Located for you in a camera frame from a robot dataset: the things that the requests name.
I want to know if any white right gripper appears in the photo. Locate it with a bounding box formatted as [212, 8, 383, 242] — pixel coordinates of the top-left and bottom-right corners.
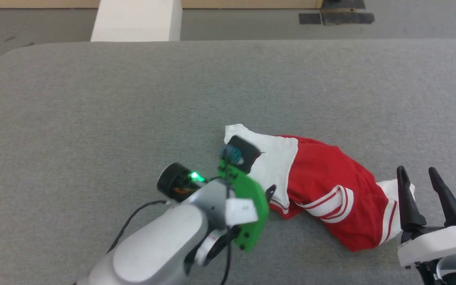
[396, 165, 456, 268]

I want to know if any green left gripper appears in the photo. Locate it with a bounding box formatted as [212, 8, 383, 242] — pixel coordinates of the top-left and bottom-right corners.
[157, 158, 277, 252]

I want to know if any red white basketball jersey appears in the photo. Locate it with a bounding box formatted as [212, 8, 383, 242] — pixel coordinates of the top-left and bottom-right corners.
[224, 123, 416, 252]

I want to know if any white paper label tag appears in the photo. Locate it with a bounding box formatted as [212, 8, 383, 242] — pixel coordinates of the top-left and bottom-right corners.
[225, 197, 260, 227]

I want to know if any small black floor patch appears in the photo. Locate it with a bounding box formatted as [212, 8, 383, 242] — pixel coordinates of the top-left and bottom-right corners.
[299, 13, 322, 25]

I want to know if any large black floor plate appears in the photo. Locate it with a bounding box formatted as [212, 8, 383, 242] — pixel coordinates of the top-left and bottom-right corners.
[321, 9, 375, 25]

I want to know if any grey metal partition foot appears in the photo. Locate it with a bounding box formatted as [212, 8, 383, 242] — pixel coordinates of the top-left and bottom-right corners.
[322, 0, 366, 9]

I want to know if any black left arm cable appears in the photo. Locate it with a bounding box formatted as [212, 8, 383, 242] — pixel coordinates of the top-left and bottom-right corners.
[106, 200, 232, 285]

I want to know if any white box pedestal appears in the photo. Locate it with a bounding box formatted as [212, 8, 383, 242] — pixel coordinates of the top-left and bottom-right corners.
[90, 0, 183, 42]

